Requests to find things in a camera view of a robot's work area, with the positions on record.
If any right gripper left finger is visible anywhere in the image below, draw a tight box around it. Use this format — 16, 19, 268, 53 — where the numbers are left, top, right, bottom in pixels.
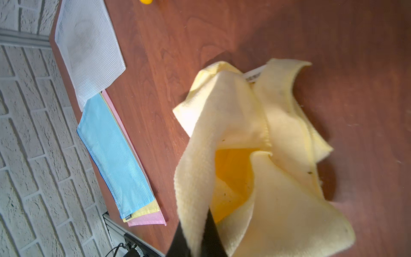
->
165, 223, 191, 257

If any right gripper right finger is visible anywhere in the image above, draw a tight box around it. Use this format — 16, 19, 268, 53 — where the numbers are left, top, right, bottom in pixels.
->
200, 210, 227, 257

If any yellow cleaning cloth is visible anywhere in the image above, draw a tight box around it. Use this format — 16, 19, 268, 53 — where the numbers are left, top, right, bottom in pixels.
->
173, 59, 356, 257

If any clear mesh document bag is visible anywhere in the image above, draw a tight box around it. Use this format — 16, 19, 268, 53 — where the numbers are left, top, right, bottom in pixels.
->
55, 0, 126, 110

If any pink document bag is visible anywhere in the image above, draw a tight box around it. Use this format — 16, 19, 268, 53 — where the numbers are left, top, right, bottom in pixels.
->
102, 89, 167, 227

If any yellow document bag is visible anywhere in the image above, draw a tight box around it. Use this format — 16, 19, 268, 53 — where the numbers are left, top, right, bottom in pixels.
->
100, 92, 161, 223

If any blue document bag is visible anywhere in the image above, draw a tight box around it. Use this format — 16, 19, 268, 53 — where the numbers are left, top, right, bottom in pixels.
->
77, 94, 155, 218

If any aluminium mounting rail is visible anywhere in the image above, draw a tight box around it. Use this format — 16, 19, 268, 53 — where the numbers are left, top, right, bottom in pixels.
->
103, 212, 165, 257

